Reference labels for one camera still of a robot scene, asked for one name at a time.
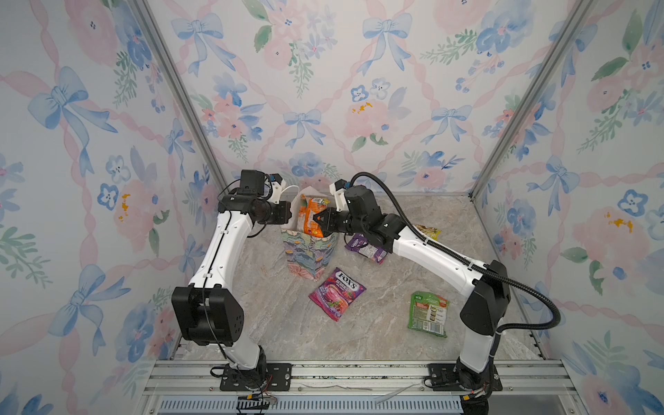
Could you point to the green snack packet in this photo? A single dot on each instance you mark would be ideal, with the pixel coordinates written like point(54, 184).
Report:
point(428, 313)

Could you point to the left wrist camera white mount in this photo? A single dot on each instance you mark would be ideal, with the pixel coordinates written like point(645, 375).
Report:
point(277, 185)

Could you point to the orange candy packet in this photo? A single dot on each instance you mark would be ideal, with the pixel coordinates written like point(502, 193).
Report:
point(309, 207)

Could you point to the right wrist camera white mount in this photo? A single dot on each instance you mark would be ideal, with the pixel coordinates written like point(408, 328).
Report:
point(338, 189)

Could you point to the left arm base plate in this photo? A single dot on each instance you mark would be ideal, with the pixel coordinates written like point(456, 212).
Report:
point(270, 377)

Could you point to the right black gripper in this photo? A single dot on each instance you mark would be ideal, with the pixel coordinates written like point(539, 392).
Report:
point(328, 226)

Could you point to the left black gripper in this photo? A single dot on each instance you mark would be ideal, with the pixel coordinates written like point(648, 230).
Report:
point(285, 213)

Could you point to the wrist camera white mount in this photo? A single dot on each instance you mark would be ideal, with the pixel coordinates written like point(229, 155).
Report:
point(338, 189)
point(277, 185)

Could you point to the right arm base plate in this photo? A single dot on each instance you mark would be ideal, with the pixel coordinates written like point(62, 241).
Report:
point(454, 377)

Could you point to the yellow snack packet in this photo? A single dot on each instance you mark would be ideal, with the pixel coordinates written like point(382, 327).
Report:
point(430, 233)

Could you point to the purple snack packet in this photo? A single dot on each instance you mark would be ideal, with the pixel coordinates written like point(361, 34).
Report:
point(360, 245)

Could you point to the floral paper gift bag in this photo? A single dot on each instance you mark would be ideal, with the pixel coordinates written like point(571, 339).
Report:
point(307, 255)

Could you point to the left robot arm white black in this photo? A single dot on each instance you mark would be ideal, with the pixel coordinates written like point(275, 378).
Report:
point(206, 310)

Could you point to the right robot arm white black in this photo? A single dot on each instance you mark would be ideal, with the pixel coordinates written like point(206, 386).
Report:
point(482, 286)

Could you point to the aluminium rail frame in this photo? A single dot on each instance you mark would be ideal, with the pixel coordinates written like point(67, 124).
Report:
point(359, 387)

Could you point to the magenta Fox's candy packet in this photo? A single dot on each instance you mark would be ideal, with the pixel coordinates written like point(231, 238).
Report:
point(336, 294)

